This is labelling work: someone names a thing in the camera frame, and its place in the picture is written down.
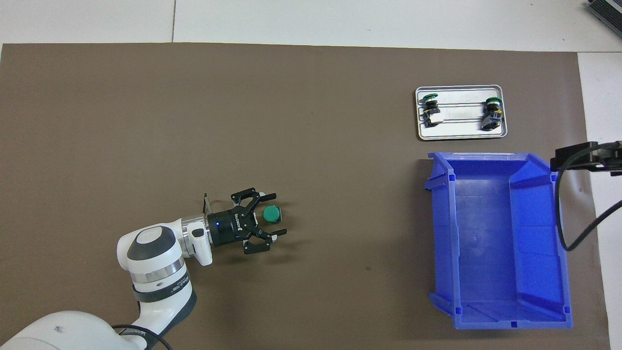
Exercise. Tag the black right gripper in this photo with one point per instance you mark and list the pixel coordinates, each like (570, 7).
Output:
(610, 158)

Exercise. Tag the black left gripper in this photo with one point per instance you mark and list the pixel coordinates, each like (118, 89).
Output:
(231, 227)

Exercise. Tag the green push button switch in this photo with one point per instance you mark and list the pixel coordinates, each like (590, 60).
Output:
(271, 213)

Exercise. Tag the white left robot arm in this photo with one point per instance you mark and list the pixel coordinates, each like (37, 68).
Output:
(155, 272)

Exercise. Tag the green button with blue block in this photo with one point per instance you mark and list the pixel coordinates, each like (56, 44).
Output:
(492, 116)

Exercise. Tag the green button with white block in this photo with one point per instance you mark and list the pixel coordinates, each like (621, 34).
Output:
(431, 115)

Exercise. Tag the grey metal tray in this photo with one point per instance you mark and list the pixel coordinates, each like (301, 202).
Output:
(461, 126)

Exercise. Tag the blue plastic storage bin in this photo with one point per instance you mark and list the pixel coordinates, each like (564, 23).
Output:
(486, 243)

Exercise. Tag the brown table mat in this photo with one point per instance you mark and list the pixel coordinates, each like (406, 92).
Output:
(340, 121)

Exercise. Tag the grey ribbed metal device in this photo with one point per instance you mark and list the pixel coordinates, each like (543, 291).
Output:
(607, 12)

